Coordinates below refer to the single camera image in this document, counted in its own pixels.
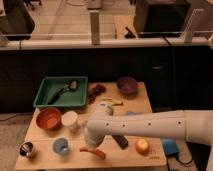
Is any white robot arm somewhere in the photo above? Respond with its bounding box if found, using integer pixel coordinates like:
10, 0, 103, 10
84, 102, 213, 171

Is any green plastic tray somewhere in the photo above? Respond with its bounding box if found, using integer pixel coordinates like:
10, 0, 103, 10
33, 76, 88, 109

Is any dark red grape bunch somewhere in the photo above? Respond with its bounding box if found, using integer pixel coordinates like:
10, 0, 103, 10
88, 84, 106, 104

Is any purple bowl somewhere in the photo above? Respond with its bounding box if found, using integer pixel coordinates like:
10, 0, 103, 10
117, 76, 138, 95

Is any blue sponge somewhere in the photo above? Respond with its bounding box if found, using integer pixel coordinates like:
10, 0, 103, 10
126, 111, 143, 116

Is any crumpled blue grey cloth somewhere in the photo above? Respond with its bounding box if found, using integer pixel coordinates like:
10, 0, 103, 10
81, 121, 87, 128

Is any white cup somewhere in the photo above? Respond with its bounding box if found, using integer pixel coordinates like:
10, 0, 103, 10
62, 111, 78, 130

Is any black tool on desk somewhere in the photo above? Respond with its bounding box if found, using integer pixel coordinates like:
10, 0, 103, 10
124, 27, 136, 38

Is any black remote control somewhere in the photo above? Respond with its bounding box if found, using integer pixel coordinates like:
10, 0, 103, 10
113, 135, 128, 149

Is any orange red bowl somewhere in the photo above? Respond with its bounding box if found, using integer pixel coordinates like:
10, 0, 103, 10
36, 107, 61, 130

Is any orange fruit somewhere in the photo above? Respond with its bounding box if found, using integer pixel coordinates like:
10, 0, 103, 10
135, 138, 149, 155

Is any blue mug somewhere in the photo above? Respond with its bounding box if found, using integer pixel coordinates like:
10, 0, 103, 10
52, 138, 69, 156

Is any blue tape roll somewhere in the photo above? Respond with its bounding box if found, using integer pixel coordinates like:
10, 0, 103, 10
161, 139, 179, 156

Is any black office chair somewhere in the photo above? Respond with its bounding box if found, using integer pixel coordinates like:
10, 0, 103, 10
0, 0, 35, 41

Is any black handled brush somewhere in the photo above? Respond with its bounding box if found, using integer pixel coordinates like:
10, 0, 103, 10
47, 80, 78, 105

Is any grey metal post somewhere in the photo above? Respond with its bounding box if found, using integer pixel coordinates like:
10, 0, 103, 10
90, 10, 100, 45

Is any slanted metal bracket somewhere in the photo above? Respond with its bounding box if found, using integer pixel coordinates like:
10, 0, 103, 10
180, 9, 204, 43

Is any black cable on floor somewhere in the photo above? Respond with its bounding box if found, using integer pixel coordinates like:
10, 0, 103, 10
171, 153, 194, 166

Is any white horizontal rail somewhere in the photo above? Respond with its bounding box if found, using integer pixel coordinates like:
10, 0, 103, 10
0, 37, 213, 51

